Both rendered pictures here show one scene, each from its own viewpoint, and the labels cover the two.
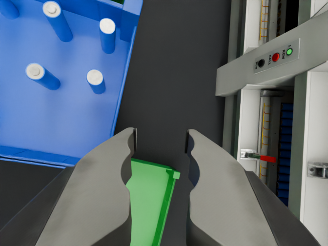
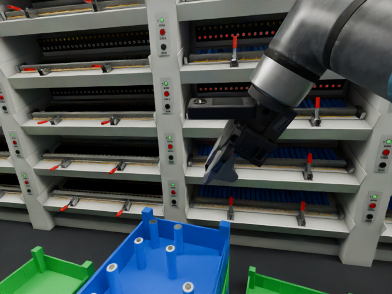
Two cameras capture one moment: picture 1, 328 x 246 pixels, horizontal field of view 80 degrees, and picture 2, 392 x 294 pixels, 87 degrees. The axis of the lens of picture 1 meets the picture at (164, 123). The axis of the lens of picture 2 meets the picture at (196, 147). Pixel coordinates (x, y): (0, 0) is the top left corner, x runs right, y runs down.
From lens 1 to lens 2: 0.38 m
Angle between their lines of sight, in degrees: 58
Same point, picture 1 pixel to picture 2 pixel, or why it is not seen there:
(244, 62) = (170, 215)
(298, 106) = (200, 181)
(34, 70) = (170, 247)
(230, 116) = not seen: hidden behind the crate
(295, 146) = (221, 182)
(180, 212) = (291, 279)
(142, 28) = not seen: outside the picture
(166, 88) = not seen: hidden behind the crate
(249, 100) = (195, 213)
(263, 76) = (181, 200)
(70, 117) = (196, 267)
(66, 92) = (179, 268)
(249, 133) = (216, 214)
